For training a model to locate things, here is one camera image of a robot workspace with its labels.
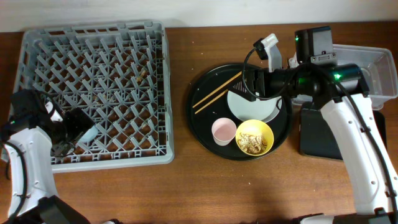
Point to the wooden chopstick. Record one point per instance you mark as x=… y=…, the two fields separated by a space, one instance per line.
x=211 y=102
x=219 y=88

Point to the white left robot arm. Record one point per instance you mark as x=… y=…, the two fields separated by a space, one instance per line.
x=35 y=133

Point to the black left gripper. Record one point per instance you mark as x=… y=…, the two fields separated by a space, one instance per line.
x=80 y=124

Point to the light blue cup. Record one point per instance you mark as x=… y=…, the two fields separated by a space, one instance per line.
x=89 y=135

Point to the white plate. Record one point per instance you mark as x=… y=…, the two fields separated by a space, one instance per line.
x=260 y=110

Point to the food scraps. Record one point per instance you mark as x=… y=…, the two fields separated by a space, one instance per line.
x=252 y=144

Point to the clear plastic bin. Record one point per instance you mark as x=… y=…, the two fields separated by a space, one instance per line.
x=378 y=68

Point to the pink cup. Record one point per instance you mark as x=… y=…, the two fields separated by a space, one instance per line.
x=223 y=131

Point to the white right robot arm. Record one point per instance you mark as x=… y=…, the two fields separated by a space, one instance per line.
x=341 y=94

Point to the grey plastic dishwasher rack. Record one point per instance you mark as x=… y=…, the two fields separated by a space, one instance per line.
x=119 y=75

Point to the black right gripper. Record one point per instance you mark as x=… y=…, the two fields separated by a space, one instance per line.
x=250 y=79

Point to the yellow bowl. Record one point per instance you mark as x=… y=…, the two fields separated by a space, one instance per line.
x=256 y=127

